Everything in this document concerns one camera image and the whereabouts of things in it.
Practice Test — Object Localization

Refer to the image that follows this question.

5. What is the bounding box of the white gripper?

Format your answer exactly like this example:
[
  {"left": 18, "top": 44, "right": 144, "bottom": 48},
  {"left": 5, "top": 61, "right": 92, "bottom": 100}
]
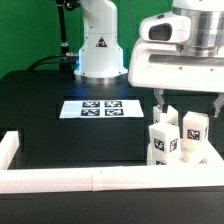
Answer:
[{"left": 128, "top": 13, "right": 224, "bottom": 117}]

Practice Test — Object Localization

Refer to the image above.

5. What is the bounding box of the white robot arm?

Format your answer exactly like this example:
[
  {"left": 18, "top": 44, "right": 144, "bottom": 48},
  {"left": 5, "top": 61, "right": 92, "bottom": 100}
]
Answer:
[{"left": 74, "top": 0, "right": 224, "bottom": 116}]

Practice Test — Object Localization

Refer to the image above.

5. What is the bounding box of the white U-shaped fence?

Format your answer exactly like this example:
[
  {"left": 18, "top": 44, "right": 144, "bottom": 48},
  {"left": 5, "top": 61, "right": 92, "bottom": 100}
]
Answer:
[{"left": 0, "top": 131, "right": 224, "bottom": 194}]

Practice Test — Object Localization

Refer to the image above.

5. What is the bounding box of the white marker sheet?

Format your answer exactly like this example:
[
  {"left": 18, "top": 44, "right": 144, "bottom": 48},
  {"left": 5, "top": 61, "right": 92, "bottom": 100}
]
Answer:
[{"left": 60, "top": 100, "right": 144, "bottom": 119}]

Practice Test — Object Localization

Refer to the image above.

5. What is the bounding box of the black cable bundle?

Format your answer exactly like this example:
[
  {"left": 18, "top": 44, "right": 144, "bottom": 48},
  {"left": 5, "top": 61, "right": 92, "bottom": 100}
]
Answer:
[{"left": 25, "top": 51, "right": 79, "bottom": 72}]

